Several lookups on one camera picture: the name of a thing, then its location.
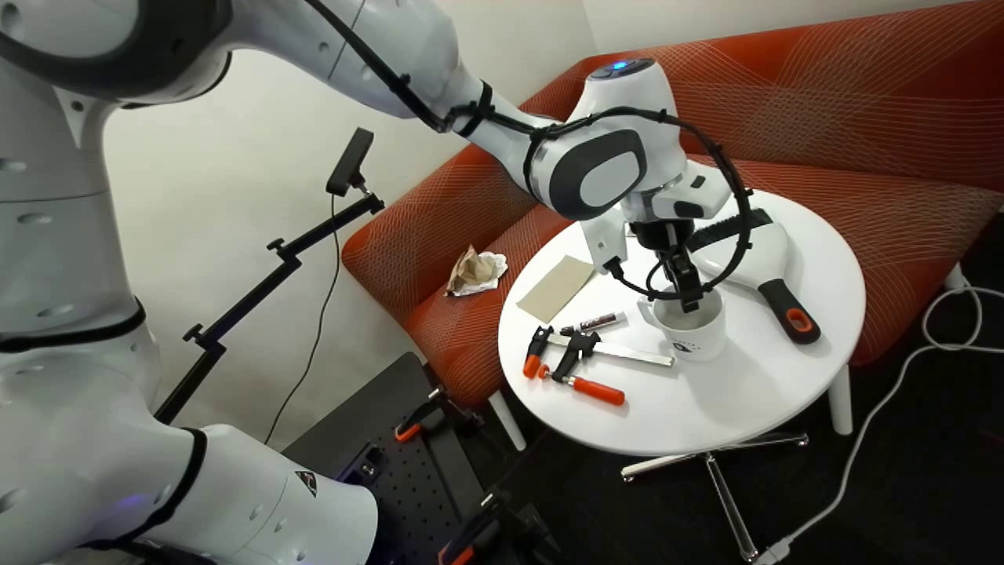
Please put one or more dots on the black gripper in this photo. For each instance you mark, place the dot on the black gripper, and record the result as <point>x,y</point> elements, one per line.
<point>673,238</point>

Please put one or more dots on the white ceramic mug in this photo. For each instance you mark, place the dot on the white ceramic mug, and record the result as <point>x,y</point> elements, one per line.
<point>694,334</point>

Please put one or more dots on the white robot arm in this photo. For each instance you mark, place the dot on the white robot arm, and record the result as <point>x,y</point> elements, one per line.
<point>106,473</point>

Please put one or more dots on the brown marker pen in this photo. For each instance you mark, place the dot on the brown marker pen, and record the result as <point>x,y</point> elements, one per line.
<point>599,321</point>

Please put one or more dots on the tan cardboard sheet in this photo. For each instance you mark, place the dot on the tan cardboard sheet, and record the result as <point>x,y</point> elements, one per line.
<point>556,288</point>

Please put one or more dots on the white table leg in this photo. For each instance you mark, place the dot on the white table leg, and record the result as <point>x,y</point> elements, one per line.
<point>510,422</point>
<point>840,400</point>

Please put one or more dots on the crumpled paper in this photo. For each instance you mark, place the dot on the crumpled paper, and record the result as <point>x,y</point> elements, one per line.
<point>475,270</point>

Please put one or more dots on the metal tripod legs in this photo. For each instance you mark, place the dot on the metal tripod legs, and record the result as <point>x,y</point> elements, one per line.
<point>723,490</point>

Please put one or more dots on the orange fabric sofa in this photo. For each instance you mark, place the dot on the orange fabric sofa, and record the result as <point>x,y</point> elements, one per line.
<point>859,95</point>

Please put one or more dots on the black orange base clamp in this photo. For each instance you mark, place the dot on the black orange base clamp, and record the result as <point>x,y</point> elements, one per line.
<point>426,422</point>
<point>504,534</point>

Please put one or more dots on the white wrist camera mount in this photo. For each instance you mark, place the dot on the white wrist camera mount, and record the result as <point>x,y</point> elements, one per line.
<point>604,242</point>

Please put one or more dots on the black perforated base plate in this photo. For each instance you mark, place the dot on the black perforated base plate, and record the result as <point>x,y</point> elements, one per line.
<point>403,480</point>

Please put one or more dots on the black camera on stand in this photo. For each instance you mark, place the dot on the black camera on stand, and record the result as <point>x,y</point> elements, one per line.
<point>350,160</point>

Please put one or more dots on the black jointed camera stand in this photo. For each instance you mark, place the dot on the black jointed camera stand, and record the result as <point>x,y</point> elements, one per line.
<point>252,298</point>

